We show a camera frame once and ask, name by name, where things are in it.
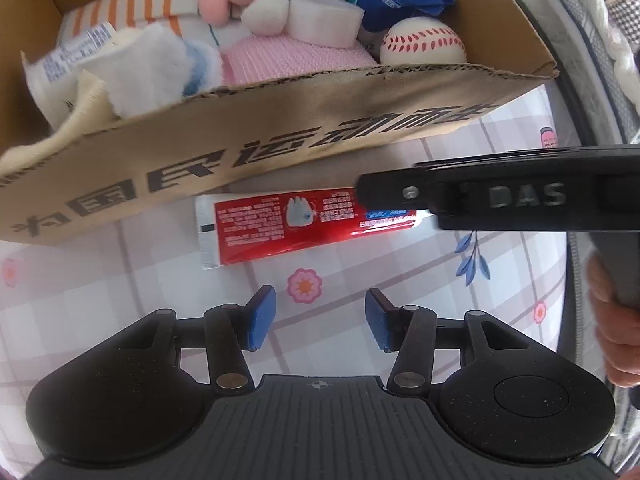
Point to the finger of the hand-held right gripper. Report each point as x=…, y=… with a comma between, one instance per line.
x=525, y=161
x=475, y=200

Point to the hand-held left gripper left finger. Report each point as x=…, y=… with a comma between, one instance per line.
x=260, y=317

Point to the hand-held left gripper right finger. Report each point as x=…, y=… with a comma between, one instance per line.
x=377, y=320

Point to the red toothpaste tube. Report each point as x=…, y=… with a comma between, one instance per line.
x=265, y=225

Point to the brown cardboard box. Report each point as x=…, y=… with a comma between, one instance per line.
x=300, y=125

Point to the white and blue towel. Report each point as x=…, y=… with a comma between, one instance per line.
x=145, y=65

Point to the person's right hand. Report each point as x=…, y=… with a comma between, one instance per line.
x=620, y=340

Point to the floral checked bed sheet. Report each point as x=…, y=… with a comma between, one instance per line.
x=150, y=285

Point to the white baseball with red stitches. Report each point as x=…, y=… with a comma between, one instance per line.
x=420, y=42

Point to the checkered pillow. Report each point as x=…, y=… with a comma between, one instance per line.
x=627, y=5

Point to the pink knitted cloth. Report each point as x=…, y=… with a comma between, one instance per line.
x=290, y=57

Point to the white sponge block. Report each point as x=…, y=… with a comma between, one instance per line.
x=325, y=20

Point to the cream cloth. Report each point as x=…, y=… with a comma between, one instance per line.
x=85, y=105

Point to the white packet with blue print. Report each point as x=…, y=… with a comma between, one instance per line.
x=60, y=60

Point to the orange striped white cloth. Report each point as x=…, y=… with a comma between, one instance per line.
x=140, y=5

